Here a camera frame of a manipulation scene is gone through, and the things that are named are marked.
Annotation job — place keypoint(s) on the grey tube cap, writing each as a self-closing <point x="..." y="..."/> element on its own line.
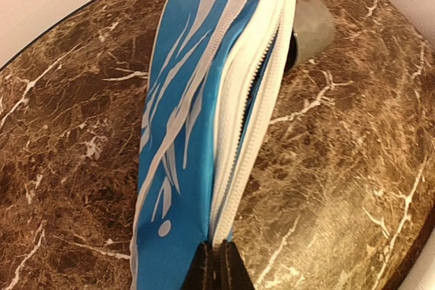
<point x="313" y="31"/>

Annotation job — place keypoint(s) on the blue racket cover bag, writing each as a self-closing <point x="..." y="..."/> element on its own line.
<point x="215" y="74"/>

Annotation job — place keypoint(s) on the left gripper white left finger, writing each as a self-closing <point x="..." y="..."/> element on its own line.
<point x="200" y="275"/>

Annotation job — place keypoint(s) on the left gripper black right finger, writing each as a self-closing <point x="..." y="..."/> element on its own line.
<point x="231" y="271"/>

